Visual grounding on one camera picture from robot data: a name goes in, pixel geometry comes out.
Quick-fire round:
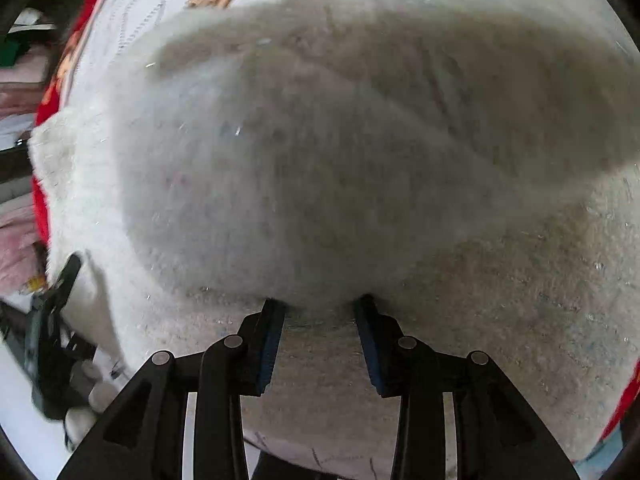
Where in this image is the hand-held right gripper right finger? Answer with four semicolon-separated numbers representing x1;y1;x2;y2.
352;294;581;480

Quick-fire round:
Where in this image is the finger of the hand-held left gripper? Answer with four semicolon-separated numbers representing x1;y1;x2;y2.
47;254;83;307

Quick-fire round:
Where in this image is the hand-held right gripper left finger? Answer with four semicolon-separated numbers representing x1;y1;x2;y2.
56;299;287;480

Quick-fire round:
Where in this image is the white fuzzy jacket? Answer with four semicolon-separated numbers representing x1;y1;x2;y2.
27;0;640;466

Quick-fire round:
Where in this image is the person's left hand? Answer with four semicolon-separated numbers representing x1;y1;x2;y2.
65;360;121;448

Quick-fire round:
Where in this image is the red floral blanket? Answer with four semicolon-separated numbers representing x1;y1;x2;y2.
32;0;640;441

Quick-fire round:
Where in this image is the blue duvet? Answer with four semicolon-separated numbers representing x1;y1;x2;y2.
585;435;637;477

